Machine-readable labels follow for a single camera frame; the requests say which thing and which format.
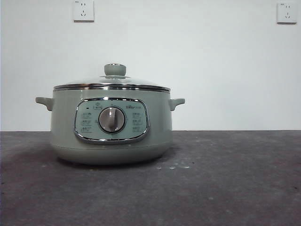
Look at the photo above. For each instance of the glass lid with green knob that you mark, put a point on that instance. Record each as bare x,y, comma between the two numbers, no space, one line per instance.
115,70

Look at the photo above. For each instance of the pale green electric pot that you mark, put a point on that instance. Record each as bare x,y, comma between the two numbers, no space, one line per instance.
64,122

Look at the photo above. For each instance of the white wall socket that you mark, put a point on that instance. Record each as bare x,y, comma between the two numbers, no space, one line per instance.
286,13
84,10

